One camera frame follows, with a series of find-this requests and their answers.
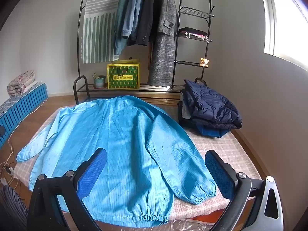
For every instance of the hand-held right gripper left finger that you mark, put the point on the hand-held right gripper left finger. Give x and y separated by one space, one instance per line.
93 173

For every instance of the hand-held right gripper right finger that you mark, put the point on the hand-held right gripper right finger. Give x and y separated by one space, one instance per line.
217 173

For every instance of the blue pinstriped jacket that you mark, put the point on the blue pinstriped jacket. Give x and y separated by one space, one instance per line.
125 134

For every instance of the black metal clothes rack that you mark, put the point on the black metal clothes rack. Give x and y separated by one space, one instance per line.
182 53

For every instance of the folded clothes on rack shelf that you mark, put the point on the folded clothes on rack shelf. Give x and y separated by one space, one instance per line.
192 31

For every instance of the pink plaid blanket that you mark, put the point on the pink plaid blanket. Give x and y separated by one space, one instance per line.
228 146

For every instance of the blue folded garment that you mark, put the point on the blue folded garment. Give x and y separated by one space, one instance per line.
211 131

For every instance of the orange floor mat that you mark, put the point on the orange floor mat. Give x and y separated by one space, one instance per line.
199 222

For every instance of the black folded garment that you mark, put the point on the black folded garment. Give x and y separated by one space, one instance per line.
185 121

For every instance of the clear plastic sheet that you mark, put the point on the clear plastic sheet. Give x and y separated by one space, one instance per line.
182 226

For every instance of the navy quilted jacket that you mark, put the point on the navy quilted jacket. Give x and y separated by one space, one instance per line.
211 103

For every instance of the grey folded garment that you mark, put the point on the grey folded garment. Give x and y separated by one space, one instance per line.
186 108

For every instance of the zebra striped pants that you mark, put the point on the zebra striped pants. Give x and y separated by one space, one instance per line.
10 207

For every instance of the small potted plant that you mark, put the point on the small potted plant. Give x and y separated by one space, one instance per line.
99 81

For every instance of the yellow green patterned bag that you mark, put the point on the yellow green patterned bag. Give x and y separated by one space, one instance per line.
124 75

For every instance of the small teddy bear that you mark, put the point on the small teddy bear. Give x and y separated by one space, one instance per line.
204 62

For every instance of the floral folded quilt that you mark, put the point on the floral folded quilt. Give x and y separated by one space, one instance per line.
21 81

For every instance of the grey plaid coat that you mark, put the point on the grey plaid coat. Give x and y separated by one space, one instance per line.
163 48

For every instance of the green white striped towel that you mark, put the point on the green white striped towel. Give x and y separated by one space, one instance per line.
98 28

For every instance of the denim jacket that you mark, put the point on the denim jacket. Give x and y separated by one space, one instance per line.
134 12

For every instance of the window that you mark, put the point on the window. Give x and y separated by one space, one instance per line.
288 21

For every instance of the blue slatted bed frame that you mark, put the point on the blue slatted bed frame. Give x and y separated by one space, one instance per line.
21 105

